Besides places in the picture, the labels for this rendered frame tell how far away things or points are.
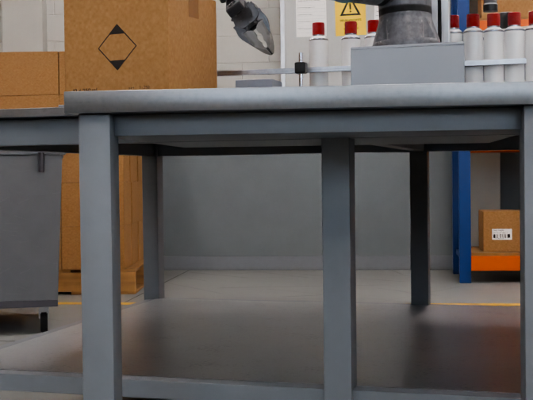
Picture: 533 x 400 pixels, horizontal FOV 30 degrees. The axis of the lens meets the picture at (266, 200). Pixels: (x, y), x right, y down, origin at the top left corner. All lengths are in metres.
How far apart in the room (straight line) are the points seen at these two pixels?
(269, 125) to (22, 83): 4.14
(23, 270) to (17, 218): 0.22
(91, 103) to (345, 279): 0.65
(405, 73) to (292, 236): 5.02
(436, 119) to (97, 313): 0.71
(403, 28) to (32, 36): 5.43
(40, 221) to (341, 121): 2.68
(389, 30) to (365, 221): 4.89
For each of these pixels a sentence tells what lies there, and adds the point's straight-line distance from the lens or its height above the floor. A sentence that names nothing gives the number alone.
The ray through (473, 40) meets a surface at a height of 1.02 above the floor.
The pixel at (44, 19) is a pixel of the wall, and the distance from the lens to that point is 7.43.
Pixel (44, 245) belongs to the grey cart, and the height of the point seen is 0.38.
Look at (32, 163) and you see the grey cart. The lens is 4.32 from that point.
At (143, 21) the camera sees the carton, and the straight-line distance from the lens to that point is 2.41.
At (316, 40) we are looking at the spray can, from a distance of 2.72.
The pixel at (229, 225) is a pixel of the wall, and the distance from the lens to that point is 7.10.
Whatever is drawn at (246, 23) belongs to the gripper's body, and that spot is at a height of 1.08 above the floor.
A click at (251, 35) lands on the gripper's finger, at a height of 1.05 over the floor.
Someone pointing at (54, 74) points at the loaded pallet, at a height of 1.26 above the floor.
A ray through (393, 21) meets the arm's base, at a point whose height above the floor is 1.00.
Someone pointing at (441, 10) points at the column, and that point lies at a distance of 2.53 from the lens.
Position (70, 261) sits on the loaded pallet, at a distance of 5.82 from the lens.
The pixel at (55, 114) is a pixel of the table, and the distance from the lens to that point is 2.27.
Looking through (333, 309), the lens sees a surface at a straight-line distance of 2.10.
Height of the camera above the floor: 0.67
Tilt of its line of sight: 1 degrees down
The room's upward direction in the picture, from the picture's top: 1 degrees counter-clockwise
